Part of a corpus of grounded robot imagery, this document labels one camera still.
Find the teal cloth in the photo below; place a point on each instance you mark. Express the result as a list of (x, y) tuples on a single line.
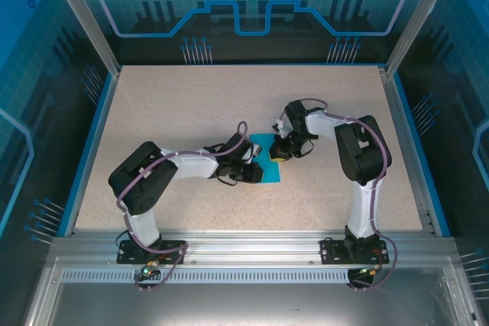
[(269, 173)]

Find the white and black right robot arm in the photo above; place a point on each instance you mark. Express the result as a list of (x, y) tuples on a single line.
[(363, 207)]

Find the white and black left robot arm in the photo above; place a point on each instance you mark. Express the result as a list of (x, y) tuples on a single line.
[(191, 165)]

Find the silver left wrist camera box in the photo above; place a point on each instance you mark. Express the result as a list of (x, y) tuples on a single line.
[(257, 149)]

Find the long aluminium frame rail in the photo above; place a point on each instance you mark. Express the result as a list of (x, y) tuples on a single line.
[(252, 246)]

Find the blue printed enclosure panel with gear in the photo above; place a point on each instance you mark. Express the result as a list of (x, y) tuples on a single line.
[(244, 49)]

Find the short aluminium frame rail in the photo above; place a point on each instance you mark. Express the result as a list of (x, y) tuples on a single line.
[(393, 112)]

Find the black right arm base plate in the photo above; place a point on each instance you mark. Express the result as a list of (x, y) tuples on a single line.
[(332, 251)]

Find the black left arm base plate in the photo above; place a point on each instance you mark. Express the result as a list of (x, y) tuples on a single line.
[(130, 253)]

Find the aluminium frame post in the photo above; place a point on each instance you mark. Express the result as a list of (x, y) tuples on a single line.
[(88, 17), (418, 17)]

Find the blue printed enclosure side panel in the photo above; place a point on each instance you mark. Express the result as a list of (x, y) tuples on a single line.
[(458, 112), (38, 112)]

